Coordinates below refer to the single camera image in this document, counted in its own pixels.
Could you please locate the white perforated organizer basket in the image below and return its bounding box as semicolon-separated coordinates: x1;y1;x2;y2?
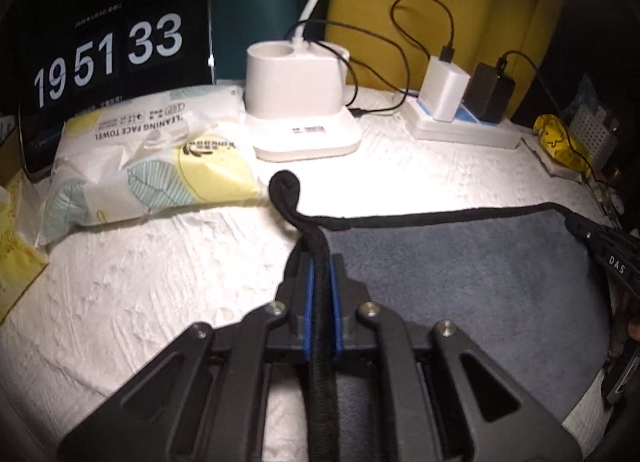
570;102;617;170

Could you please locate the white textured tablecloth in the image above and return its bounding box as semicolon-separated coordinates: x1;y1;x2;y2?
1;115;599;461

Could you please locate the black charger cable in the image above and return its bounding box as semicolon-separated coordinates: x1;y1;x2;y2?
389;0;457;64

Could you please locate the black tablet clock display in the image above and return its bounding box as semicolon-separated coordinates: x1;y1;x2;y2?
15;0;214;179

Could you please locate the yellow tissue pack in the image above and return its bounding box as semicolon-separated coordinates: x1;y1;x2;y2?
0;170;49;321

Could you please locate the purple and grey towel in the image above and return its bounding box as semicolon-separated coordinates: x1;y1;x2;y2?
269;171;611;461

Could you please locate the black power adapter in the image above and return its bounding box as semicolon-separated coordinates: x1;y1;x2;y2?
463;57;515;124

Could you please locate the yellow snack bag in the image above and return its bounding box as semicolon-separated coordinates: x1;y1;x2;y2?
534;114;592;176

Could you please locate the black lamp cable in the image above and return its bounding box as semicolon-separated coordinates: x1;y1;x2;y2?
285;19;412;119

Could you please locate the white desk lamp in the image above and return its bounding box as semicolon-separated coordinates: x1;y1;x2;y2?
244;0;361;162

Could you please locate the white face towel pack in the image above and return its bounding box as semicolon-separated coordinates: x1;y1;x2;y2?
38;85;262;245

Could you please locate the white USB charger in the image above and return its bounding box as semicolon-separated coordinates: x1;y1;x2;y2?
419;57;471;123

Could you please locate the yellow curtain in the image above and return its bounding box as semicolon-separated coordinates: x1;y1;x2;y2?
326;0;564;116

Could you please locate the white power strip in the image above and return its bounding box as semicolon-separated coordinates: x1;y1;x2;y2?
400;98;521;149

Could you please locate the black adapter cable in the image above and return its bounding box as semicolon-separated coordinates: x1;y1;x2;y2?
494;50;601;183

